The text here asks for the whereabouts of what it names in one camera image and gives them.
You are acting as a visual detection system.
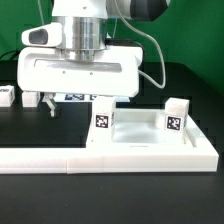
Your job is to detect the white marker base sheet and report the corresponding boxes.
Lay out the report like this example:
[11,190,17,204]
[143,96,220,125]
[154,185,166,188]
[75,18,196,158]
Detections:
[54,93,130,102]

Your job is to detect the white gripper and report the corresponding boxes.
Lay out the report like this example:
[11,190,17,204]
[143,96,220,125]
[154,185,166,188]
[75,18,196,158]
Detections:
[17,46,143,118]

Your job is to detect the black cables at base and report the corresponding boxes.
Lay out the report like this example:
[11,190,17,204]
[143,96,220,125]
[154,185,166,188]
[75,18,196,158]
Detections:
[0,49,21,62]

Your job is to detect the white L-shaped obstacle fence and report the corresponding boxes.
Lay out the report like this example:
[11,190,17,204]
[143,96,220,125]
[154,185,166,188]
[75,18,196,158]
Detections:
[0,118,219,174]

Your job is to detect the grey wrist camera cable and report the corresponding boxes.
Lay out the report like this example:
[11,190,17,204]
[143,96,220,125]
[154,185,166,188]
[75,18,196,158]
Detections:
[109,0,167,90]

